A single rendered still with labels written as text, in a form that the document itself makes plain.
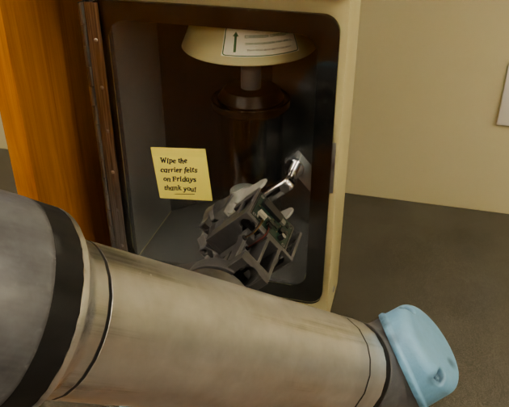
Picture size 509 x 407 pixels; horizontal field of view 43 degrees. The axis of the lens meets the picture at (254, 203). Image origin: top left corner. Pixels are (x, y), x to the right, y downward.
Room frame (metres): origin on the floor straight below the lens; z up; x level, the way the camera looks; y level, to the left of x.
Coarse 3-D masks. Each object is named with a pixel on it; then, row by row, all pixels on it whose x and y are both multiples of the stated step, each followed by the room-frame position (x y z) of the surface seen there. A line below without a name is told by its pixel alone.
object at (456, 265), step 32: (0, 160) 1.24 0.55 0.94; (352, 224) 0.98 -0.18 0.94; (384, 224) 0.98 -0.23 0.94; (416, 224) 0.98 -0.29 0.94; (448, 224) 0.98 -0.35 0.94; (480, 224) 0.98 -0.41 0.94; (352, 256) 0.89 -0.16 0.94; (384, 256) 0.89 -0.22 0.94; (416, 256) 0.89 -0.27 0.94; (448, 256) 0.89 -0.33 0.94; (480, 256) 0.89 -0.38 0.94; (352, 288) 0.80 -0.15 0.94; (384, 288) 0.80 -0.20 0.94; (416, 288) 0.80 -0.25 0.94; (448, 288) 0.80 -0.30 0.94; (480, 288) 0.80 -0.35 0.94; (448, 320) 0.73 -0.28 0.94; (480, 320) 0.73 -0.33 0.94; (480, 352) 0.66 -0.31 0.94; (480, 384) 0.60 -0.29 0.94
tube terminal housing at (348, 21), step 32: (160, 0) 0.76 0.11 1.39; (192, 0) 0.75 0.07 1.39; (224, 0) 0.74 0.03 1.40; (256, 0) 0.73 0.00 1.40; (288, 0) 0.72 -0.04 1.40; (320, 0) 0.71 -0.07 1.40; (352, 0) 0.73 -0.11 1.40; (352, 32) 0.75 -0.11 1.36; (352, 64) 0.78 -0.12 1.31; (352, 96) 0.81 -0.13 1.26
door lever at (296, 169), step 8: (288, 160) 0.71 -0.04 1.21; (296, 160) 0.71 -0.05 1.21; (288, 168) 0.70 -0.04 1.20; (296, 168) 0.70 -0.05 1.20; (304, 168) 0.70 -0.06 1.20; (288, 176) 0.67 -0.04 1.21; (296, 176) 0.70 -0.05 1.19; (280, 184) 0.66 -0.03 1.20; (288, 184) 0.66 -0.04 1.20; (264, 192) 0.67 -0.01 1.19; (272, 192) 0.66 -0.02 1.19; (280, 192) 0.66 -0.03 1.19; (272, 200) 0.66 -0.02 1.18
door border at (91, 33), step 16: (96, 16) 0.77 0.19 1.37; (96, 32) 0.77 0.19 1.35; (96, 48) 0.77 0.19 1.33; (96, 64) 0.77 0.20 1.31; (96, 80) 0.78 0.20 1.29; (96, 96) 0.78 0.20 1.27; (96, 112) 0.77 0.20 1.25; (112, 128) 0.77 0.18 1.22; (112, 144) 0.77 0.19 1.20; (112, 160) 0.77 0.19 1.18; (112, 176) 0.77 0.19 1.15; (112, 192) 0.77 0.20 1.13; (112, 208) 0.78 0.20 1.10; (112, 224) 0.78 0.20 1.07
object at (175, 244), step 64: (128, 0) 0.77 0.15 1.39; (128, 64) 0.76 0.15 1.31; (192, 64) 0.74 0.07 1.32; (256, 64) 0.72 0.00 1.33; (320, 64) 0.70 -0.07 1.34; (128, 128) 0.77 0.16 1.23; (192, 128) 0.74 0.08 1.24; (256, 128) 0.72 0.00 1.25; (320, 128) 0.70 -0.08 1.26; (128, 192) 0.77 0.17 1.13; (320, 192) 0.70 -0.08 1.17; (192, 256) 0.75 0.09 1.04; (320, 256) 0.70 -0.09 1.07
